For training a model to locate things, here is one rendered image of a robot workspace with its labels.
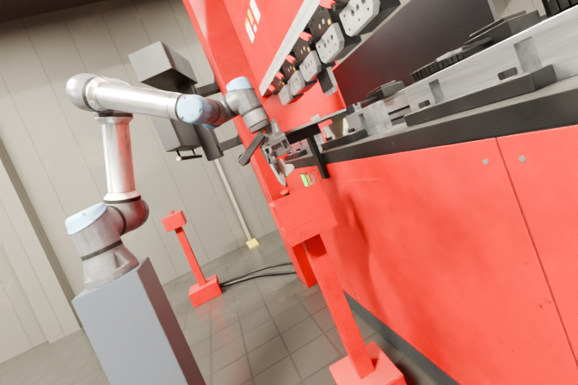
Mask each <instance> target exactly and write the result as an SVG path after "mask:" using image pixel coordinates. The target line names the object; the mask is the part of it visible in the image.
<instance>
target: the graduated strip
mask: <svg viewBox="0 0 578 385"><path fill-rule="evenodd" d="M311 2H312V0H304V2H303V4H302V6H301V8H300V10H299V11H298V13H297V15H296V17H295V19H294V21H293V23H292V25H291V27H290V29H289V31H288V32H287V34H286V37H285V38H284V40H283V42H282V44H281V46H280V49H279V50H278V51H277V53H276V55H275V57H274V60H273V62H272V63H271V65H270V67H269V69H268V71H267V73H266V75H265V76H264V78H263V80H262V82H261V85H260V87H259V90H260V92H261V90H262V89H263V87H264V85H265V83H266V82H267V80H268V78H269V77H270V75H271V73H272V71H273V70H274V67H275V65H276V64H277V63H278V61H279V59H280V57H281V55H282V53H283V51H284V50H285V49H286V46H287V45H288V43H289V41H290V39H291V37H292V36H293V34H294V32H295V31H296V29H297V27H298V25H299V23H300V22H301V20H302V19H303V17H304V14H305V12H306V11H307V9H308V8H309V6H310V5H311Z"/></svg>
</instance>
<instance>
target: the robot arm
mask: <svg viewBox="0 0 578 385"><path fill-rule="evenodd" d="M226 88H227V92H228V93H227V94H225V95H223V96H221V97H220V98H218V99H217V100H213V99H209V98H205V97H202V96H200V95H184V94H179V93H174V92H168V91H162V90H156V89H146V88H140V87H133V86H131V85H130V84H129V83H127V82H123V81H121V80H119V79H115V78H109V77H104V76H97V75H94V74H89V73H83V74H78V75H75V76H73V77H72V78H71V79H70V80H69V82H68V83H67V84H66V94H67V97H68V99H69V100H70V102H71V103H72V104H73V105H74V106H75V107H78V108H80V109H82V110H84V111H89V112H94V118H95V120H97V121H98V122H99V123H100V124H101V138H102V146H103V154H104V162H105V169H106V176H107V184H108V194H107V195H106V196H105V197H104V198H103V199H104V203H103V202H101V203H99V204H97V205H94V206H91V207H89V208H88V209H86V210H84V211H80V212H78V213H77V214H75V215H73V216H71V217H68V218H67V219H66V221H65V226H66V228H67V230H68V234H69V235H70V236H71V239H72V241H73V243H74V245H75V247H76V249H77V252H78V254H79V256H80V258H81V260H82V262H83V275H84V284H85V286H86V289H87V290H93V289H95V288H97V287H100V286H102V285H104V284H107V283H109V282H111V281H113V280H115V279H117V278H119V277H121V276H122V275H124V274H126V273H128V272H129V271H131V270H132V269H134V268H135V267H136V266H138V264H139V263H138V260H137V258H136V257H135V256H134V255H133V254H132V253H131V252H130V251H129V250H128V249H127V248H126V247H125V246H124V244H123V242H122V240H121V238H120V237H121V236H122V235H124V234H126V233H128V232H131V231H134V230H135V229H138V228H139V227H140V226H142V225H143V224H144V223H145V222H146V221H147V219H148V216H149V213H150V210H149V206H148V204H147V203H146V202H145V200H144V199H142V198H141V193H140V192H138V191H137V190H136V188H135V180H134V171H133V162H132V146H131V137H130V128H129V123H130V122H131V121H132V120H133V113H138V114H143V115H149V116H155V117H160V118H165V119H175V120H180V121H185V122H187V123H189V124H193V125H200V124H202V125H203V126H204V127H205V128H207V129H208V130H213V129H215V128H218V127H220V126H221V125H222V124H224V123H226V122H227V121H229V120H231V119H233V118H235V117H236V116H238V115H239V114H240V115H241V116H242V118H243V121H244V123H245V125H246V126H247V128H248V129H250V130H249V131H250V133H251V134H253V133H256V132H257V134H256V135H255V137H254V139H253V140H252V142H251V143H250V145H249V146H248V148H247V149H246V150H245V151H244V153H242V154H241V155H240V156H239V157H238V163H239V164H240V165H241V166H243V167H244V166H245V165H247V164H249V162H250V157H251V156H252V155H253V154H254V152H255V150H256V149H257V147H258V146H259V149H261V153H262V154H263V156H264V158H265V160H266V161H267V163H268V164H269V166H270V168H271V169H272V170H273V172H274V174H275V176H276V177H277V179H278V180H279V182H280V184H282V185H283V186H285V187H288V185H287V183H286V177H287V176H288V175H289V174H290V173H291V172H292V171H293V170H294V166H293V165H292V164H285V163H284V162H283V160H282V159H276V157H279V156H283V155H284V154H286V152H288V151H290V150H292V147H291V145H290V144H289V142H288V140H287V138H286V135H285V134H284V135H283V133H282V131H281V129H280V127H279V125H278V123H277V121H276V119H275V118H274V119H271V120H268V119H269V117H268V116H267V113H266V111H265V109H264V107H263V105H262V104H261V102H260V100H259V98H258V96H257V94H256V92H255V89H254V88H253V87H252V85H251V83H250V81H249V79H248V78H247V77H245V76H241V77H238V78H236V79H234V80H232V81H230V82H229V83H228V84H227V86H226ZM263 130H265V131H266V132H263ZM288 144H289V145H288ZM289 146H290V147H289Z"/></svg>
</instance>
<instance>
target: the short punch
mask: <svg viewBox="0 0 578 385"><path fill-rule="evenodd" d="M317 80H318V81H319V84H320V86H321V89H322V91H323V93H324V94H326V96H327V97H329V96H330V95H332V94H333V93H334V92H335V91H336V90H337V88H336V85H337V82H336V80H335V77H334V74H333V71H332V70H331V67H328V68H326V69H325V70H324V71H323V72H322V73H321V74H320V75H319V76H317Z"/></svg>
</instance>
